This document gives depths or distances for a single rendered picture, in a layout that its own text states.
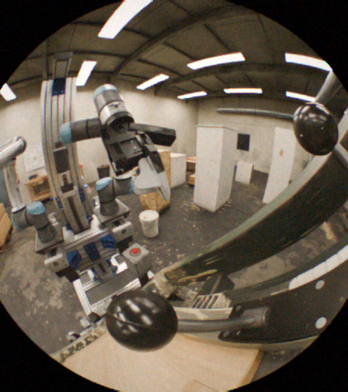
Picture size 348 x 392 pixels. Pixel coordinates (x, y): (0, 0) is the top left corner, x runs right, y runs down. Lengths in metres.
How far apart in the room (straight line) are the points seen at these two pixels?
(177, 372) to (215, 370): 0.06
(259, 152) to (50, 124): 8.23
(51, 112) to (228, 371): 1.16
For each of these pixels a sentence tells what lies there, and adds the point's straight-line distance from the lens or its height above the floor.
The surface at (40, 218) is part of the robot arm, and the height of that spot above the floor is 1.19.
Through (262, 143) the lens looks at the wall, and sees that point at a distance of 8.19.
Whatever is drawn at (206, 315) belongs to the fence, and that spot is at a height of 1.30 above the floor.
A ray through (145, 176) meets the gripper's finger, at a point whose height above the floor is 1.44.
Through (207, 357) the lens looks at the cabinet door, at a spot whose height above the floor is 1.31.
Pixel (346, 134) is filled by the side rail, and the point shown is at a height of 1.58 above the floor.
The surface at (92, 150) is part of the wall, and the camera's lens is 5.58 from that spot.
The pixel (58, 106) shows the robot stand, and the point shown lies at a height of 1.82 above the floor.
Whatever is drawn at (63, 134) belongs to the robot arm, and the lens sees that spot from 0.49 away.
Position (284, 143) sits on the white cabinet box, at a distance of 3.74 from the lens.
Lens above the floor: 1.51
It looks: 26 degrees down
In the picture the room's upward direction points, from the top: straight up
